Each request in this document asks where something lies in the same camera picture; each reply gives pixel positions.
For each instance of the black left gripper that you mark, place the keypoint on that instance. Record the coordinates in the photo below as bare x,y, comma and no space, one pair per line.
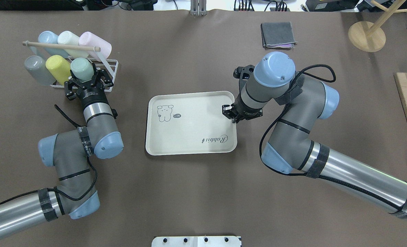
90,95

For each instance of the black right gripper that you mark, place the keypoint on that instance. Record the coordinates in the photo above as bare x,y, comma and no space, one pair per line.
243,112

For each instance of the green plastic cup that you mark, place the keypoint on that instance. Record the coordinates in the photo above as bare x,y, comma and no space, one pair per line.
82,69

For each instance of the cream rabbit print tray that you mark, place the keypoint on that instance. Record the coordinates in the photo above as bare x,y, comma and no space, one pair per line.
190,123

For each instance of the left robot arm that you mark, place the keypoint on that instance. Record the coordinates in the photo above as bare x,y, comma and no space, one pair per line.
69,154

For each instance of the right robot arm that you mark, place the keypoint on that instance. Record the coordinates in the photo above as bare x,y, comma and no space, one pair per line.
287,147

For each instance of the yellow plastic cup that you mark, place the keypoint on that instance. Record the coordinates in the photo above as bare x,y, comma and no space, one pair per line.
59,68

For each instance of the pink plastic cup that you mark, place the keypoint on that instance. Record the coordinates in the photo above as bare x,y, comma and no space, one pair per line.
92,40

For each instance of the cream white plastic cup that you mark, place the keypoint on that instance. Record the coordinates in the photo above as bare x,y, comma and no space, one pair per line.
69,38

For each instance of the grey plastic cup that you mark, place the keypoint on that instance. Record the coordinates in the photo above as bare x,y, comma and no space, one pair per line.
35,65

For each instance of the blue plastic cup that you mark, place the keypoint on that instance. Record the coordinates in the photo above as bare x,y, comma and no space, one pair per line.
51,38

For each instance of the folded grey cloth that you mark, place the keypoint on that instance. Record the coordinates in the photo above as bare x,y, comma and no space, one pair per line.
277,35

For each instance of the wooden mug tree stand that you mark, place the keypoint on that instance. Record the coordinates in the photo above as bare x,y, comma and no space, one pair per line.
368,36

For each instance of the white wire cup rack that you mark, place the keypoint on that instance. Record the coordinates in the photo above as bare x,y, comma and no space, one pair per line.
95,57

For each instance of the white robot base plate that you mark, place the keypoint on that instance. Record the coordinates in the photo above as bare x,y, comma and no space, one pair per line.
197,241

